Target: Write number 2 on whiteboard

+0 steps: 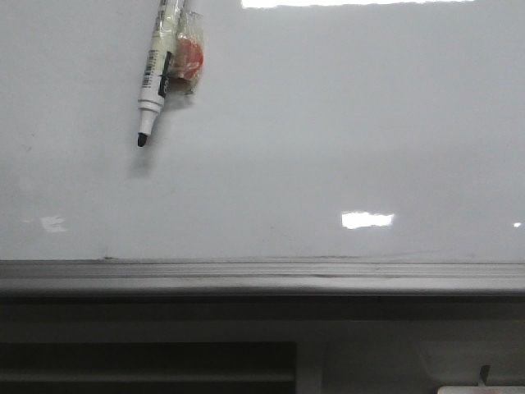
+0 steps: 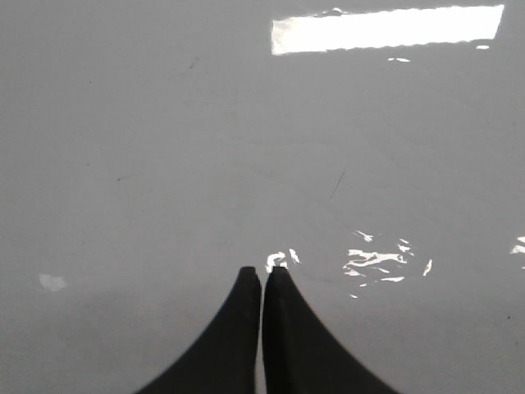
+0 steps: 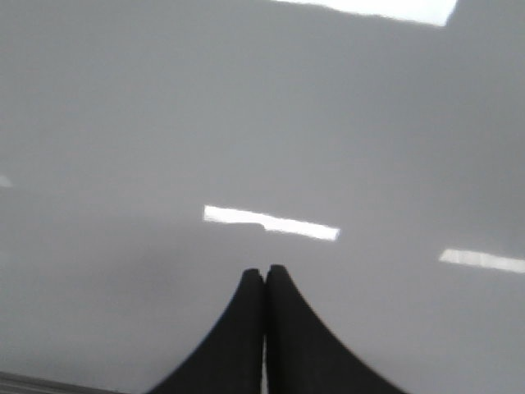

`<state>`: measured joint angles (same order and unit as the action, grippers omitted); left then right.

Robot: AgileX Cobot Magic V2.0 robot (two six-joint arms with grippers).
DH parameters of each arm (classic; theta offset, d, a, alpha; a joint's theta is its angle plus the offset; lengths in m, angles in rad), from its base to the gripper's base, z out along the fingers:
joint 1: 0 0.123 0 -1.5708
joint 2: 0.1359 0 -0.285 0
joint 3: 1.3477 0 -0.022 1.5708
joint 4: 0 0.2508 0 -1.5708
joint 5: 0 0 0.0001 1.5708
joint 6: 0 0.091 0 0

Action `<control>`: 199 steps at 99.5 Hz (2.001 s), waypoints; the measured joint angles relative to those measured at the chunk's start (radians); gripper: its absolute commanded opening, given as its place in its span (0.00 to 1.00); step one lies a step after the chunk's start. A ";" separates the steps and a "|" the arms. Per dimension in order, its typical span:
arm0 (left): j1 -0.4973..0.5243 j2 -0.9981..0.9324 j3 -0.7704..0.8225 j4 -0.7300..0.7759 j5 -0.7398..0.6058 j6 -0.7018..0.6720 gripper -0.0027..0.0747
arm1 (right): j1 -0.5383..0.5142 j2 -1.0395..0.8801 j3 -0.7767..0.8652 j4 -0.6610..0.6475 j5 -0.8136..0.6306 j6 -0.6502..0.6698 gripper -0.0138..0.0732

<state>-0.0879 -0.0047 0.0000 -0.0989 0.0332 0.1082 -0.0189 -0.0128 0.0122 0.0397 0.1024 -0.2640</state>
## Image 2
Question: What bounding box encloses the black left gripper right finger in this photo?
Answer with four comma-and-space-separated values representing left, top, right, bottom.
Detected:
262, 268, 395, 393

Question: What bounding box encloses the white glossy whiteboard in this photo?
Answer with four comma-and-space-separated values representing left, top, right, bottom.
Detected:
1, 1, 524, 393

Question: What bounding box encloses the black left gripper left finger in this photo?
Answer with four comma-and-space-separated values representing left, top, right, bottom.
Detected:
139, 267, 262, 393

